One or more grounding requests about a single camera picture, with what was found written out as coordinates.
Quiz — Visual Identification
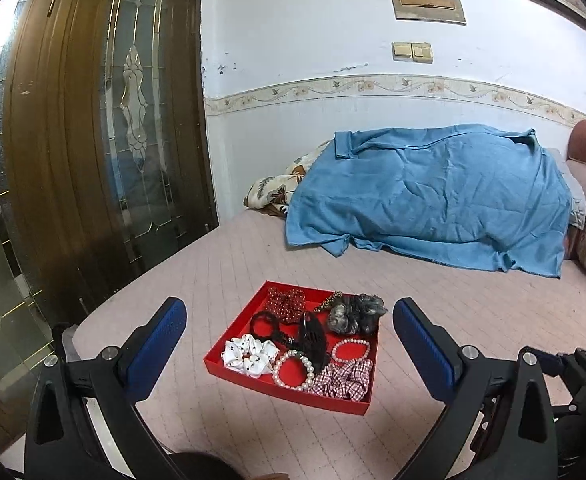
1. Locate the wooden door with glass inlay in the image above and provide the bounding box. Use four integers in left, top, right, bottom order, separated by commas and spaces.
3, 0, 218, 326

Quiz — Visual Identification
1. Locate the black hair tie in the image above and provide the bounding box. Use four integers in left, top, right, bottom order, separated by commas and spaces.
250, 310, 298, 346

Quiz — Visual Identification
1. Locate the dark red dotted scrunchie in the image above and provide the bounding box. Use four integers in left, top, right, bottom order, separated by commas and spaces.
265, 286, 306, 322

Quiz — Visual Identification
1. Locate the brown beaded bracelet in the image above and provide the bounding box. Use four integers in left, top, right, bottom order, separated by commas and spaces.
318, 290, 346, 313

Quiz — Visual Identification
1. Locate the black tassel hair clip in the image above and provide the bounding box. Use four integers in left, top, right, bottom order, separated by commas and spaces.
293, 310, 331, 368

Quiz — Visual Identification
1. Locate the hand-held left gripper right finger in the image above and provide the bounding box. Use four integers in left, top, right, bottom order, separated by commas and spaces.
392, 298, 558, 480

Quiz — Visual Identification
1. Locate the pink quilted bed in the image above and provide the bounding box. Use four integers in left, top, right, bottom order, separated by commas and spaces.
0, 210, 586, 480

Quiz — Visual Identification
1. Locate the red white plaid scrunchie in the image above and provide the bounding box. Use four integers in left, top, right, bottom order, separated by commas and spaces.
309, 358, 374, 402

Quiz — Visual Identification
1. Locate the pink pearl bracelet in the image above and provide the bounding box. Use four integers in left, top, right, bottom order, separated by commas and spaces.
330, 338, 371, 365

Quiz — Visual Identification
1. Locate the white pearl bracelet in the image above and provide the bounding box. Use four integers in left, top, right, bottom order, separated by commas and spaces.
272, 349, 316, 392

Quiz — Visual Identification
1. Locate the floral patterned pillow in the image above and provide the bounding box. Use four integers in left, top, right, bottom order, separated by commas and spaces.
244, 140, 334, 218

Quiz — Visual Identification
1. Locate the white printed scrunchie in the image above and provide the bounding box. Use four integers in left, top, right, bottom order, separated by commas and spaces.
223, 334, 280, 378

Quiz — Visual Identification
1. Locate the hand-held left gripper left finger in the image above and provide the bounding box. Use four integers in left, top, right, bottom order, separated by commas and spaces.
23, 297, 188, 480

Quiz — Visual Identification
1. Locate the grey fuzzy scrunchie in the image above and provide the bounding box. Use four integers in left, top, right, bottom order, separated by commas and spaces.
327, 292, 388, 336

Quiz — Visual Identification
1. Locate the blue blanket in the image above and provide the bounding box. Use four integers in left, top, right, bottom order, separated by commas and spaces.
285, 125, 574, 279

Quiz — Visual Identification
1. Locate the red tray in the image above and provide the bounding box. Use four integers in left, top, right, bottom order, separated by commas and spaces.
203, 280, 384, 417

